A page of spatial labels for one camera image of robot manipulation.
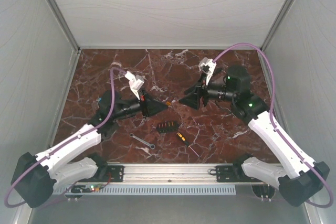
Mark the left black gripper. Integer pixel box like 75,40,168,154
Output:
113,88,170,120

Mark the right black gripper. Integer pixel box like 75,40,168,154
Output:
178,70,235,110

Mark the black fuse box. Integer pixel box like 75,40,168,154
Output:
156,121,180,134

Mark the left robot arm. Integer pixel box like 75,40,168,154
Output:
10,89,168,208

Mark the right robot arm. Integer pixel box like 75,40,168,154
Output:
179,65,330,207

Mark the silver combination wrench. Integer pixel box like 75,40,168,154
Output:
130,133,155,150

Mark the yellow black screwdriver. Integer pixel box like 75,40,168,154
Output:
176,132,190,147

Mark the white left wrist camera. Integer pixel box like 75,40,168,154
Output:
124,71,144,99

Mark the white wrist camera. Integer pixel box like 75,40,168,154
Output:
124,71,144,99
198,58,217,85

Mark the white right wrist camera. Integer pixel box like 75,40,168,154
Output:
198,58,217,85

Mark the aluminium front rail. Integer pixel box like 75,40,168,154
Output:
65,163,284,185

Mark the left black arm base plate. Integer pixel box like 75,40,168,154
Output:
97,165,124,183

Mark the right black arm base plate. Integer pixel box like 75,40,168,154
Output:
208,165,261,183

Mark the light blue slotted cable duct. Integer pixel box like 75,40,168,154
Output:
66,184,236,196

